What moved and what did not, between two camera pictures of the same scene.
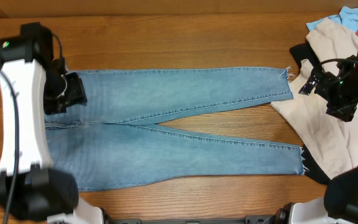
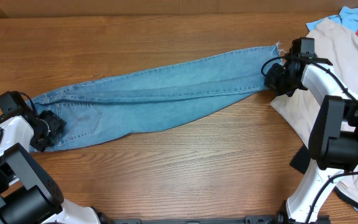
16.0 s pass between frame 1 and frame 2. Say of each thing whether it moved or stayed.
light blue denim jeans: moved
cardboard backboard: stayed
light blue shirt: stayed
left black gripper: moved
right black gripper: moved
